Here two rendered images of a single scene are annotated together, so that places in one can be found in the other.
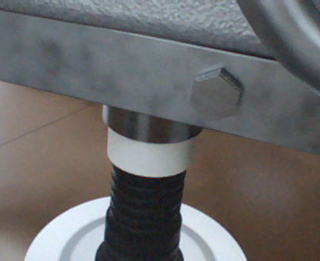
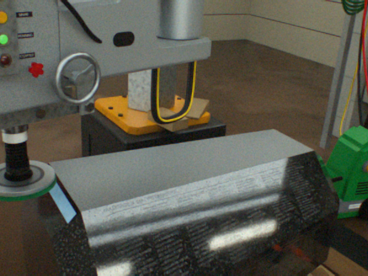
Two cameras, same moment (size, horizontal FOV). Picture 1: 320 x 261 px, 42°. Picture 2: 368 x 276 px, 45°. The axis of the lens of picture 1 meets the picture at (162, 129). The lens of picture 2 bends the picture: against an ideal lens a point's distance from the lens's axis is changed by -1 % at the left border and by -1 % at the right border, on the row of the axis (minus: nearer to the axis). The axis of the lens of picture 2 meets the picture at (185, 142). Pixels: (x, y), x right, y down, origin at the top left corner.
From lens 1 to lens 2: 114 cm
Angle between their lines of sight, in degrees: 54
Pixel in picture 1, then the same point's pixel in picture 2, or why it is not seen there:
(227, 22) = (49, 100)
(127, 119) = (17, 129)
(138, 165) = (21, 139)
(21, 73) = not seen: outside the picture
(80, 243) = not seen: outside the picture
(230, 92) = (44, 111)
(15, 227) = not seen: outside the picture
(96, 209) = not seen: outside the picture
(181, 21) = (42, 102)
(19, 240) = not seen: outside the picture
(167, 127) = (26, 127)
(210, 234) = not seen: hidden behind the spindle
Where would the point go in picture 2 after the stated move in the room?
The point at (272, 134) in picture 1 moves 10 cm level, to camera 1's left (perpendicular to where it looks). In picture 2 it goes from (50, 116) to (23, 126)
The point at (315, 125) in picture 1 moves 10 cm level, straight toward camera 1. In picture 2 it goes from (57, 111) to (71, 122)
